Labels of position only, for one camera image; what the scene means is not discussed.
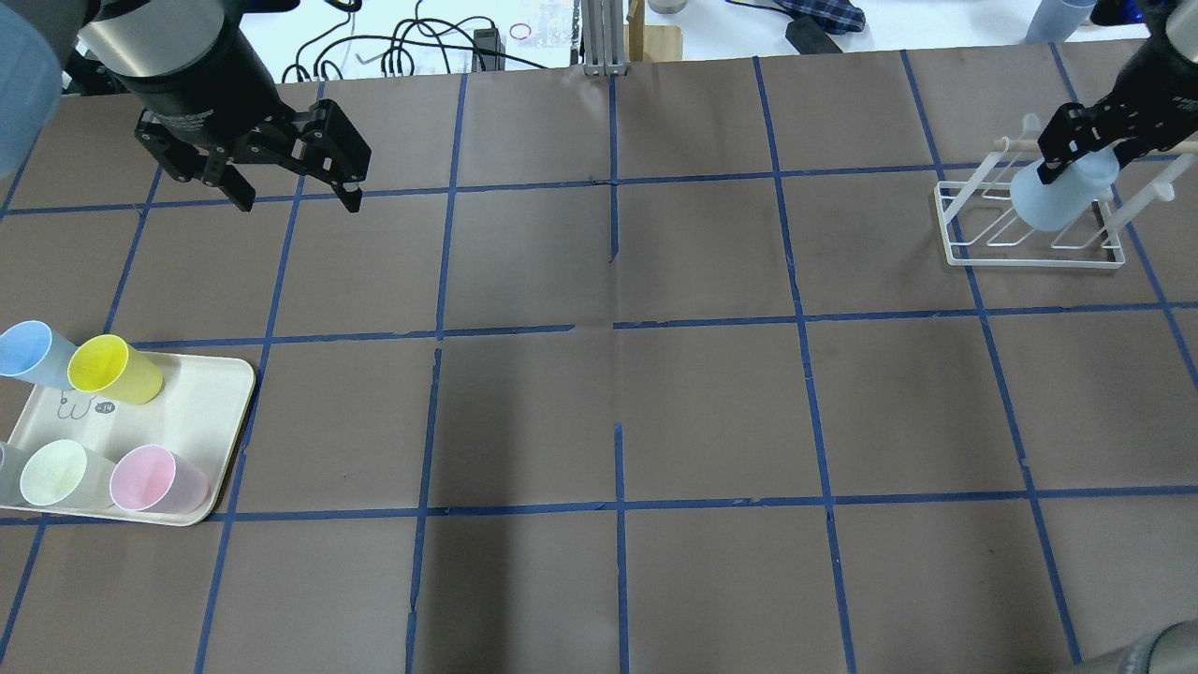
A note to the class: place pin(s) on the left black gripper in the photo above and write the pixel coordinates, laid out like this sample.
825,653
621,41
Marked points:
198,82

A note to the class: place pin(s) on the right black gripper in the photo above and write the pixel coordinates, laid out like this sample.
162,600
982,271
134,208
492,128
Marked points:
1153,94

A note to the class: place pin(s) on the pale blue cup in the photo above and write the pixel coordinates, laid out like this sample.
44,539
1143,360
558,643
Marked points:
1050,207

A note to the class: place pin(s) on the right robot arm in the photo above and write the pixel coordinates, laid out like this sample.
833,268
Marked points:
1175,23

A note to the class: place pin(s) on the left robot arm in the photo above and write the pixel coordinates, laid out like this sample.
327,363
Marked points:
129,38

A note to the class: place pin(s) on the yellow cup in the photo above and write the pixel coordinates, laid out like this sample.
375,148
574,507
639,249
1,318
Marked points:
108,367

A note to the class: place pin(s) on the pink cup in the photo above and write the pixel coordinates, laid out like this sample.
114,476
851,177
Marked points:
153,479

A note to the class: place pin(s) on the cream white cup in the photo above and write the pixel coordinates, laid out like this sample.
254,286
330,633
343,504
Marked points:
66,474

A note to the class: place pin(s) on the cream plastic tray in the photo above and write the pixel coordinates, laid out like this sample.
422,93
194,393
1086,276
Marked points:
198,415

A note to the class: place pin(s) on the wooden stand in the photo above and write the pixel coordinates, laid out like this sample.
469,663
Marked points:
650,43

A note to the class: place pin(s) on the white wire cup rack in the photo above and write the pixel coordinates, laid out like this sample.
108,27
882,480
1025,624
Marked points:
979,226

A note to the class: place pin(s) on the aluminium frame post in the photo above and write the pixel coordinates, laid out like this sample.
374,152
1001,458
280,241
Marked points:
602,42

